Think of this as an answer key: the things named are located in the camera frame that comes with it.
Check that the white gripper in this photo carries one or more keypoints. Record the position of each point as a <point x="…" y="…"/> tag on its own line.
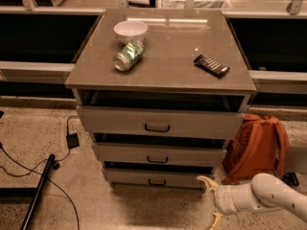
<point x="223" y="199"/>

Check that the grey bottom drawer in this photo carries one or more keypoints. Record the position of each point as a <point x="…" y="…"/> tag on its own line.
<point x="150" y="178"/>

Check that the grey drawer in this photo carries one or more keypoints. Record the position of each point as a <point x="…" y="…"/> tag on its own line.
<point x="150" y="178"/>
<point x="158" y="155"/>
<point x="157" y="122"/>

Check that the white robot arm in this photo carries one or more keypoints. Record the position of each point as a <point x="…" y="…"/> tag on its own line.
<point x="265" y="193"/>

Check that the grey middle drawer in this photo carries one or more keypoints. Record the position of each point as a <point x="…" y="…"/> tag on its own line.
<point x="158" y="155"/>

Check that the grey top drawer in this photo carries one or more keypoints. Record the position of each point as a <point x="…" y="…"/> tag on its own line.
<point x="157" y="122"/>

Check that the grey drawer cabinet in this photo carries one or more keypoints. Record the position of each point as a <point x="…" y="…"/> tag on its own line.
<point x="165" y="76"/>

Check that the orange backpack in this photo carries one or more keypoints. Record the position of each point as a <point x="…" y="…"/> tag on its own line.
<point x="259" y="146"/>

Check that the black object by backpack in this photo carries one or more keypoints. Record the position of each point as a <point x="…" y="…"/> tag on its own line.
<point x="290" y="179"/>

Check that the black snack bar packet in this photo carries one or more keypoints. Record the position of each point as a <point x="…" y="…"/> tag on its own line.
<point x="211" y="66"/>

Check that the black power adapter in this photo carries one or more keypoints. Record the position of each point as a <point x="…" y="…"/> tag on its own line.
<point x="72" y="140"/>

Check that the black metal bar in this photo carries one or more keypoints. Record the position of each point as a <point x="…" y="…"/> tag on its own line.
<point x="38" y="192"/>

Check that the green soda can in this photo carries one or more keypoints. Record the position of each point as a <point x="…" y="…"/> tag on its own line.
<point x="128" y="55"/>

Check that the white bowl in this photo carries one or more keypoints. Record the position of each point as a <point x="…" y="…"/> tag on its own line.
<point x="127" y="31"/>

